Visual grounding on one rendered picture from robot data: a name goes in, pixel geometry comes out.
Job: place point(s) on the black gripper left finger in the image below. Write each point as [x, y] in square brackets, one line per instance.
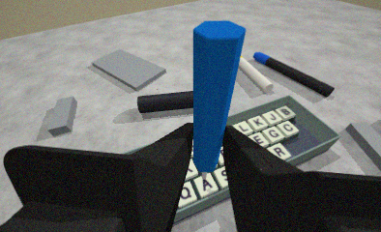
[145, 186]

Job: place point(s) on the grey letter keyboard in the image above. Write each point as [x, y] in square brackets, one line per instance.
[283, 126]

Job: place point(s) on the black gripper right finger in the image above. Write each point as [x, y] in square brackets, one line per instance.
[270, 195]

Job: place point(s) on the blue tapered cylinder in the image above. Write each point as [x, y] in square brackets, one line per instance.
[217, 48]

